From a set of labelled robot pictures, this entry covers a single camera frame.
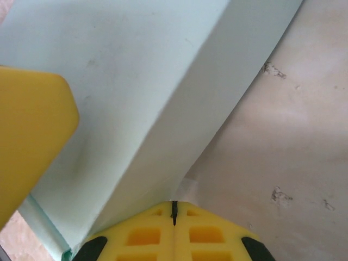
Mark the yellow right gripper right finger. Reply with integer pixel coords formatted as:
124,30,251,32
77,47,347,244
173,200,276,261

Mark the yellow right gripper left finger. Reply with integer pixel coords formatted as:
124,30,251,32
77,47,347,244
72,200,175,261

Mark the light blue paper box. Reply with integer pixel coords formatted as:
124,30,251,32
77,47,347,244
0,0,303,261

